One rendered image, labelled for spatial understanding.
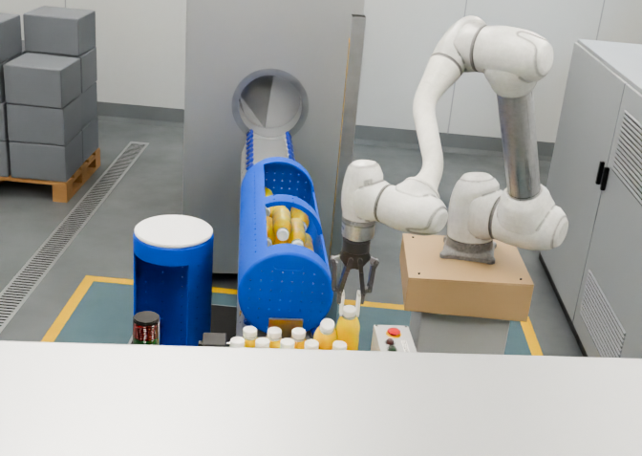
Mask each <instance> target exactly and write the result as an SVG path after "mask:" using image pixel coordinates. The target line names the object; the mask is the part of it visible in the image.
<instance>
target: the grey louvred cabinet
mask: <svg viewBox="0 0 642 456"><path fill-rule="evenodd" d="M546 188H547V189H548V191H549V194H550V196H551V198H552V200H553V201H554V203H555V206H558V207H560V208H561V209H562V210H563V212H564V213H565V215H566V216H567V220H568V229H567V235H566V237H565V239H564V241H563V243H562V244H561V245H560V246H559V247H556V248H554V249H552V250H540V254H539V259H540V261H541V263H542V265H543V268H544V270H545V272H546V275H547V278H548V280H549V282H550V284H551V286H552V289H553V291H554V292H555V294H556V297H557V299H558V301H559V303H560V305H561V308H562V310H563V312H564V314H565V316H566V319H567V322H568V324H569V327H570V329H571V331H572V333H573V334H574V337H575V339H576V341H577V343H578V345H579V348H580V350H581V352H582V354H583V357H586V358H642V45H641V44H631V43H619V42H609V41H598V40H587V39H578V40H577V42H574V46H573V51H572V56H571V60H570V65H569V71H568V76H567V85H566V89H565V94H564V100H563V105H562V110H561V115H560V119H559V125H558V130H557V135H556V140H555V144H554V149H553V155H552V160H551V165H550V169H549V174H548V180H547V185H546Z"/></svg>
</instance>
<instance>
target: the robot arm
mask: <svg viewBox="0 0 642 456"><path fill-rule="evenodd" d="M552 63H553V49H552V47H551V45H550V43H549V42H548V41H547V40H546V39H545V38H543V37H542V36H540V35H538V34H537V33H534V32H532V31H529V30H524V29H520V28H514V27H508V26H488V25H486V24H485V22H484V21H483V20H481V19H480V18H479V17H477V16H473V15H468V16H465V17H463V18H462V19H460V20H459V21H457V22H456V23H455V24H454V25H452V26H451V27H450V28H449V29H448V31H447V32H446V33H445V34H444V35H443V37H442V38H441V40H440V41H439V43H438V44H437V46H436V48H435V49H434V51H433V53H432V55H431V57H430V59H429V61H428V64H427V67H426V69H425V72H424V74H423V77H422V79H421V81H420V84H419V85H418V87H417V91H416V94H415V98H414V103H413V116H414V122H415V127H416V130H417V138H418V143H419V147H420V151H421V156H422V168H421V170H420V172H419V173H418V174H417V175H416V176H415V177H409V178H407V179H406V180H405V181H404V182H402V183H400V184H398V185H391V184H389V183H387V182H386V181H384V180H383V173H382V170H381V168H380V166H379V164H378V163H377V162H374V161H369V160H357V161H354V162H353V163H351V164H350V165H349V166H348V169H347V171H346V174H345V178H344V182H343V187H342V195H341V206H342V212H343V214H342V225H341V226H342V229H341V233H342V236H343V242H342V250H341V251H340V253H339V255H336V256H333V255H332V256H331V262H332V291H333V292H337V296H336V302H337V304H339V315H340V316H342V315H343V307H344V299H345V292H344V287H345V284H346V280H347V277H348V274H349V272H350V270H351V269H356V270H358V277H359V287H360V290H357V295H356V305H355V308H356V317H359V310H360V304H364V299H365V295H366V293H371V292H372V290H373V284H374V280H375V269H376V268H377V266H378V264H379V261H378V258H377V257H375V258H373V257H372V256H371V255H370V245H371V239H373V237H374V235H375V222H380V223H382V224H385V225H387V226H388V227H390V228H394V229H397V230H400V231H403V232H407V233H410V234H414V235H422V236H428V235H434V234H436V233H438V232H440V231H441V230H442V229H443V228H444V226H445V224H446V222H447V236H445V237H443V242H444V246H443V250H442V251H441V252H440V253H439V257H440V258H442V259H457V260H464V261H472V262H480V263H485V264H489V265H493V264H495V260H496V259H495V257H494V249H495V248H496V247H497V243H496V242H493V239H495V240H498V241H501V242H503V243H506V244H507V245H510V246H514V247H517V248H521V249H526V250H552V249H554V248H556V247H559V246H560V245H561V244H562V243H563V241H564V239H565V237H566V235H567V229H568V220H567V216H566V215H565V213H564V212H563V210H562V209H561V208H560V207H558V206H555V203H554V201H553V200H552V198H551V196H550V194H549V191H548V189H547V188H546V187H545V186H543V185H541V184H540V172H539V160H538V148H537V137H536V120H535V109H534V97H533V89H534V88H535V86H536V84H537V81H538V80H541V79H542V78H544V77H545V76H546V75H547V74H548V72H549V70H550V69H551V66H552ZM463 72H465V73H471V72H477V73H483V74H484V75H485V77H486V79H487V80H488V82H489V84H490V85H491V88H492V90H493V91H494V92H495V93H496V94H497V100H498V108H499V117H500V126H501V134H502V143H503V159H504V168H505V177H506V184H507V188H506V189H505V190H504V191H502V190H501V189H500V184H499V183H498V182H497V180H496V179H495V178H494V177H492V176H491V175H489V174H487V173H483V172H469V173H465V174H464V175H462V177H461V178H460V179H459V180H458V181H457V183H456V185H455V187H454V189H453V192H452V195H451V198H450V204H449V209H448V211H447V208H446V206H445V204H444V202H443V201H442V200H441V199H440V198H439V193H438V187H439V182H440V179H441V176H442V171H443V155H442V149H441V144H440V138H439V130H438V124H437V119H436V105H437V102H438V101H439V99H440V97H441V96H442V95H443V94H444V93H445V92H446V91H447V90H448V89H449V88H450V87H451V86H452V85H453V84H454V83H455V82H456V81H457V80H458V79H459V78H460V76H461V75H462V74H463ZM447 219H448V220H447ZM340 259H341V261H342V262H343V264H344V269H343V271H342V274H341V278H340V281H339V284H338V286H336V278H337V265H336V264H338V263H339V260H340ZM369 261H370V265H371V266H370V271H369V277H368V283H367V287H365V284H364V274H363V267H364V266H365V265H366V264H367V263H368V262H369Z"/></svg>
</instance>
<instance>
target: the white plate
mask: <svg viewBox="0 0 642 456"><path fill-rule="evenodd" d="M212 234H213V229H212V227H211V226H210V225H209V224H208V223H207V222H205V221H203V220H201V219H198V218H195V217H191V216H185V215H160V216H155V217H151V218H148V219H145V220H143V221H141V222H140V223H138V224H137V225H136V227H135V235H136V236H137V238H138V239H140V241H142V242H143V243H145V244H148V245H151V246H155V247H160V248H168V249H181V248H189V247H194V246H198V245H200V244H202V243H204V242H206V241H207V240H208V239H210V238H211V236H212Z"/></svg>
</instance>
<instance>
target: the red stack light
mask: <svg viewBox="0 0 642 456"><path fill-rule="evenodd" d="M160 325H161V321H159V322H158V323H156V324H155V325H152V326H140V325H138V324H136V323H135V322H134V321H133V337H134V338H135V339H137V340H140V341H151V340H154V339H156V338H158V337H159V336H160Z"/></svg>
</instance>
